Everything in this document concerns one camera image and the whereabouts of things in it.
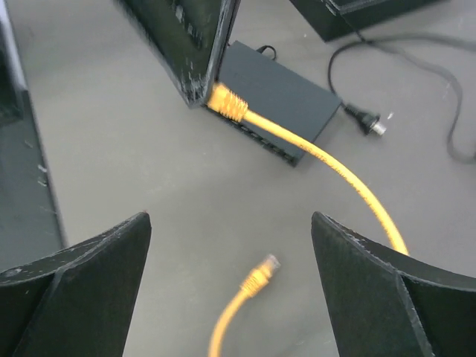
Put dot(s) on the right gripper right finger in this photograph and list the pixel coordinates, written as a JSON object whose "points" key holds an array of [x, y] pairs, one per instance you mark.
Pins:
{"points": [[383, 303]]}

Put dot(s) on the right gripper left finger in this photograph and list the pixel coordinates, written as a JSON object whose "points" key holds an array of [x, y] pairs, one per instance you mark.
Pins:
{"points": [[78, 301]]}

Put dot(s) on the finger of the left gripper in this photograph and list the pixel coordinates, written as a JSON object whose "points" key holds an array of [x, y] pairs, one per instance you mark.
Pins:
{"points": [[189, 38]]}

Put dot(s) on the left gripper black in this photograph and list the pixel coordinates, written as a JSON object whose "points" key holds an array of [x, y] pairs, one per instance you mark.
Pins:
{"points": [[31, 222]]}

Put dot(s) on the black network switch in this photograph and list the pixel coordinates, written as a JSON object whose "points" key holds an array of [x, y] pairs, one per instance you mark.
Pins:
{"points": [[276, 92]]}

